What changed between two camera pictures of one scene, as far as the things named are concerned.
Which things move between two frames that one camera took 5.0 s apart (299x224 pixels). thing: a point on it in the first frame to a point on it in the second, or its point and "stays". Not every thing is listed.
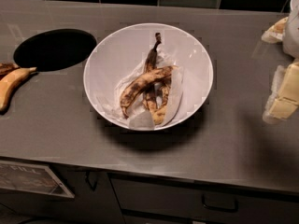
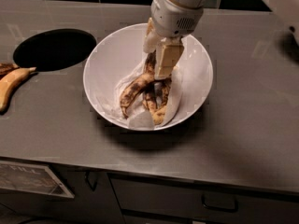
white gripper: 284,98 to 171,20
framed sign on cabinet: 32,177 stays
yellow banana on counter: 8,83 stays
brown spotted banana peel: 154,80 stays
